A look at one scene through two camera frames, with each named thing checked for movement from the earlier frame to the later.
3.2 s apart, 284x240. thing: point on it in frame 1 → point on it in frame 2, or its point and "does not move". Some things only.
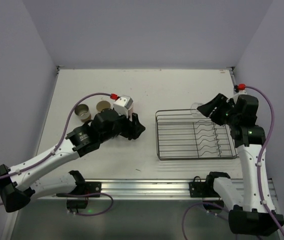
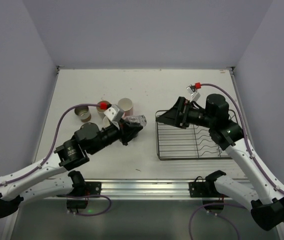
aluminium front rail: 138,190 does not move
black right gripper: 220,107 → 183,114
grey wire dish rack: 188,134 does not move
